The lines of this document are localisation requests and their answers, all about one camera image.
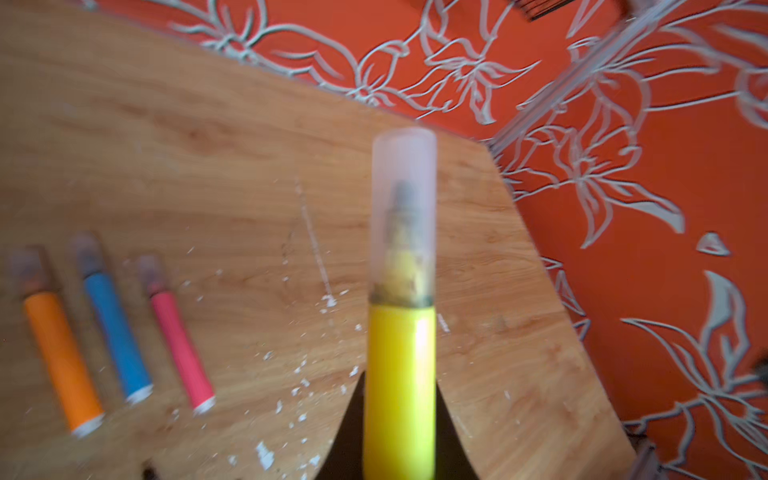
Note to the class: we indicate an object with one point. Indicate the orange marker pen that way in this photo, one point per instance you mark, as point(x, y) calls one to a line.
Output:
point(47, 316)

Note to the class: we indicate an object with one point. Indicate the yellow marker pen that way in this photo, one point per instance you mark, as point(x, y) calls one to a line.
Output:
point(399, 431)

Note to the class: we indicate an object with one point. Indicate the pink marker pen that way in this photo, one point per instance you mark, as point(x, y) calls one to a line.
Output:
point(191, 372)

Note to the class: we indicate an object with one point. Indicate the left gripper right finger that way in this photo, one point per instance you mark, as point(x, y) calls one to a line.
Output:
point(452, 462)

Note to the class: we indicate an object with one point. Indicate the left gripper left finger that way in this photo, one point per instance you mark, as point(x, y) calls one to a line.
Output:
point(345, 457)

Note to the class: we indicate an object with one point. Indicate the black wire basket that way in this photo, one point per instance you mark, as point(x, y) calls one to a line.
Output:
point(536, 9)

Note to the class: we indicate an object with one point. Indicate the blue marker pen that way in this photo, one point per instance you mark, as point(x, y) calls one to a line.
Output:
point(103, 295)

